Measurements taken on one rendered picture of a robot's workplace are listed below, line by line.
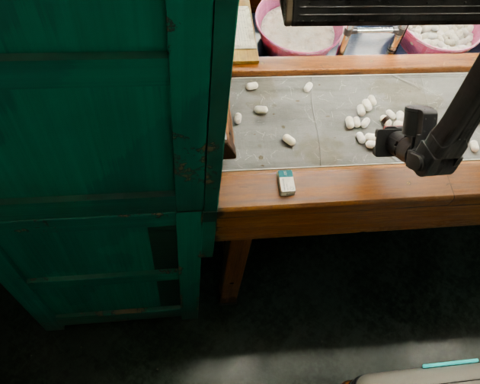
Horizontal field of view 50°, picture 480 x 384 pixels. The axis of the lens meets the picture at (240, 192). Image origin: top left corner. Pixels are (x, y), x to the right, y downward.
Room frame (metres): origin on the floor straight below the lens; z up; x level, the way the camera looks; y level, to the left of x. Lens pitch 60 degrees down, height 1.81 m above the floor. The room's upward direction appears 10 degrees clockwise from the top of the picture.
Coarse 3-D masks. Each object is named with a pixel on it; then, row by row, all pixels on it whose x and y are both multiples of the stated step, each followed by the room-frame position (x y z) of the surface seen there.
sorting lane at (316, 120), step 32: (256, 96) 0.91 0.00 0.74; (288, 96) 0.93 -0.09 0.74; (320, 96) 0.95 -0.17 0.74; (352, 96) 0.97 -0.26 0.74; (384, 96) 0.99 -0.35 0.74; (416, 96) 1.01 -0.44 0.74; (448, 96) 1.03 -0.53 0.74; (256, 128) 0.81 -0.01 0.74; (288, 128) 0.83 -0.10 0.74; (320, 128) 0.84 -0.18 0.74; (352, 128) 0.86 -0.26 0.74; (224, 160) 0.69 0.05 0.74; (256, 160) 0.71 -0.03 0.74; (288, 160) 0.73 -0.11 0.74; (320, 160) 0.74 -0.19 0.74; (352, 160) 0.76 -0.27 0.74; (384, 160) 0.78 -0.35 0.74
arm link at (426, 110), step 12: (408, 108) 0.73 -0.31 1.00; (420, 108) 0.73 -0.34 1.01; (432, 108) 0.73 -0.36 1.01; (408, 120) 0.71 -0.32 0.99; (420, 120) 0.70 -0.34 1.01; (432, 120) 0.70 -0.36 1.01; (408, 132) 0.69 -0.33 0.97; (420, 132) 0.68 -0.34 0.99; (408, 156) 0.64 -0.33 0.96; (420, 156) 0.62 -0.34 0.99; (420, 168) 0.60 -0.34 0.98
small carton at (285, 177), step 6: (282, 174) 0.65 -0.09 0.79; (288, 174) 0.66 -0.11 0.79; (282, 180) 0.64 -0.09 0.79; (288, 180) 0.64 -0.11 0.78; (282, 186) 0.62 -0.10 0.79; (288, 186) 0.62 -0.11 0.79; (294, 186) 0.63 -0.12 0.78; (282, 192) 0.61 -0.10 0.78; (288, 192) 0.61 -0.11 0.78; (294, 192) 0.61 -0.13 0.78
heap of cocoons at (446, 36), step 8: (416, 32) 1.26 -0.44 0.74; (424, 32) 1.29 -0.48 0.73; (432, 32) 1.30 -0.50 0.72; (440, 32) 1.28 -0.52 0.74; (448, 32) 1.29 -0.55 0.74; (456, 32) 1.29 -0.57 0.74; (464, 32) 1.30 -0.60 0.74; (424, 40) 1.23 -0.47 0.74; (432, 40) 1.24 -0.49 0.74; (440, 40) 1.25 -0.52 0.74; (448, 40) 1.25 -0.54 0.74; (456, 40) 1.26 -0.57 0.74; (464, 40) 1.26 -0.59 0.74; (448, 48) 1.24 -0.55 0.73; (456, 48) 1.23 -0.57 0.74; (464, 48) 1.23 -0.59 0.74
